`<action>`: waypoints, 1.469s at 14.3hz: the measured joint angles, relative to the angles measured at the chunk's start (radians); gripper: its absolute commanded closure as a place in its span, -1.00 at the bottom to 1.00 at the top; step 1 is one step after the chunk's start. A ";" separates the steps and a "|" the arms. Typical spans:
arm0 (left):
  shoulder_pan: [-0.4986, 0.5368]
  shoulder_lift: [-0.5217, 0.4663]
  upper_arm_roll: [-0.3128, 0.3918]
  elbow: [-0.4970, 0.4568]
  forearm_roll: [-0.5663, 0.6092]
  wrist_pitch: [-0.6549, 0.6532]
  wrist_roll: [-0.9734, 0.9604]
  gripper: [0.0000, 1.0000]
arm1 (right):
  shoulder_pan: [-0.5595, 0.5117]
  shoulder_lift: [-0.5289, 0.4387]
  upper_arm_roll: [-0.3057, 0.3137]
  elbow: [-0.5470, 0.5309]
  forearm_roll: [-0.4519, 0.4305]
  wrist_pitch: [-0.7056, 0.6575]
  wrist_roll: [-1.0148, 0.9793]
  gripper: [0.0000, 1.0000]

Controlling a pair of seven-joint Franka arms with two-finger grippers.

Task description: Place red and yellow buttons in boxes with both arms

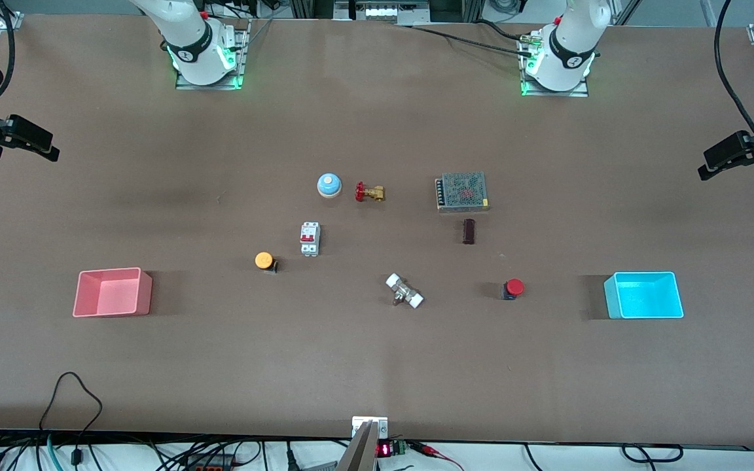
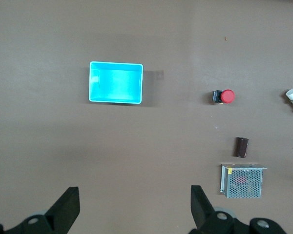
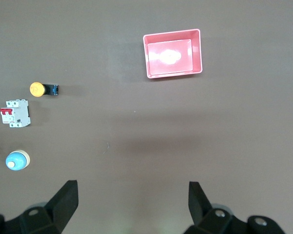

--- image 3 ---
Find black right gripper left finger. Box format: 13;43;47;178
0;180;79;234

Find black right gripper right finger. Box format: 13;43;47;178
183;181;287;234

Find yellow mushroom push button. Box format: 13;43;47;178
29;81;60;98

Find blue and cream call bell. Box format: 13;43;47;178
5;149;31;171

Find white circuit breaker, red switches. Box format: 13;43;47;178
0;98;31;128

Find pink plastic box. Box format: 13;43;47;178
143;28;203;79

